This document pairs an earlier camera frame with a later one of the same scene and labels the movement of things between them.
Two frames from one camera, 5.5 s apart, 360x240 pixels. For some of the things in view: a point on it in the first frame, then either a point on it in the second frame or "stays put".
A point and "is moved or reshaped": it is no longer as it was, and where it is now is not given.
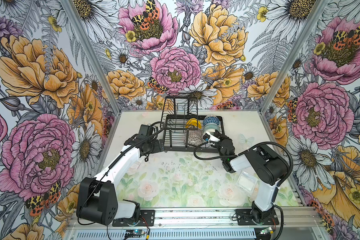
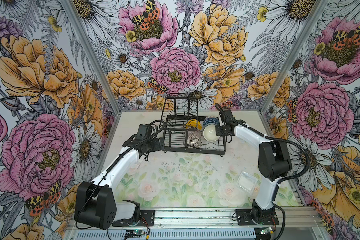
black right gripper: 220,136 → 218,132
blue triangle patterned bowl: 211,119 stays put
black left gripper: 156,149 stays put
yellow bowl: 193,121 stays put
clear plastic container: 247,182 stays put
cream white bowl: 208,136 is moved or reshaped
